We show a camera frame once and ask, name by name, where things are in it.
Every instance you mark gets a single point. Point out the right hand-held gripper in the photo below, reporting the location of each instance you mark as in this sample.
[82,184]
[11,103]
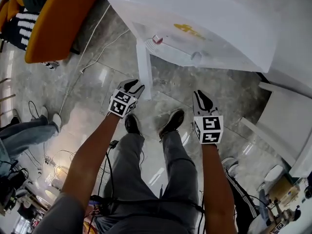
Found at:
[209,129]

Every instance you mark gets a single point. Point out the person's right black shoe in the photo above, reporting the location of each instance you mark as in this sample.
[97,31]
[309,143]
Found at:
[171,122]

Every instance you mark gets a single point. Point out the person's right forearm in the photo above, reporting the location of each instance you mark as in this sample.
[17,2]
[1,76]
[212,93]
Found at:
[217,179]

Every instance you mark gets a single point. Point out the person's black shoe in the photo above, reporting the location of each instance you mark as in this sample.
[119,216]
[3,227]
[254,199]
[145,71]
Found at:
[171,122]
[132,124]

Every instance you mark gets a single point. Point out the white sink cabinet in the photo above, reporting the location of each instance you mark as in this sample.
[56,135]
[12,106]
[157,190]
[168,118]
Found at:
[287,125]

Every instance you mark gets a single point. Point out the black backpack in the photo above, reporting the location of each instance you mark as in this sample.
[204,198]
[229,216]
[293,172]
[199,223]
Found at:
[11,191]

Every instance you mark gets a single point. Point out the cardboard box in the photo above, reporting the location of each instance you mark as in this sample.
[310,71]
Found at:
[284,190]

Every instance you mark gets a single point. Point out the person's left black shoe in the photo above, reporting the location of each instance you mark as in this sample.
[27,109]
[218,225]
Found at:
[132,124]

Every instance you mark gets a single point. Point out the person's left forearm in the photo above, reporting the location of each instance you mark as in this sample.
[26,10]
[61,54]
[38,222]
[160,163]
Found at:
[87,160]

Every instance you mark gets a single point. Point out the person's gray trousers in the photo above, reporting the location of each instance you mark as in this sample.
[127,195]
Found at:
[151,184]

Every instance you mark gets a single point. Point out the small black monitor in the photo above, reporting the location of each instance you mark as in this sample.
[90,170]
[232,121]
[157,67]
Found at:
[113,144]

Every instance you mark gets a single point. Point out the orange sofa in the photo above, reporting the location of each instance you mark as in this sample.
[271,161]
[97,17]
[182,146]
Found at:
[56,23]

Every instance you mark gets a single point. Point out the person's gray shirt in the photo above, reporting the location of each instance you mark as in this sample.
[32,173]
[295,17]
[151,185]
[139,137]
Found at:
[61,216]

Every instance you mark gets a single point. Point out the white water dispenser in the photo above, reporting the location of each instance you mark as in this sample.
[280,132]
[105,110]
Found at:
[207,13]

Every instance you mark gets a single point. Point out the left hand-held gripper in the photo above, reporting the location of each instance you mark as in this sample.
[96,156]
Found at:
[122,103]

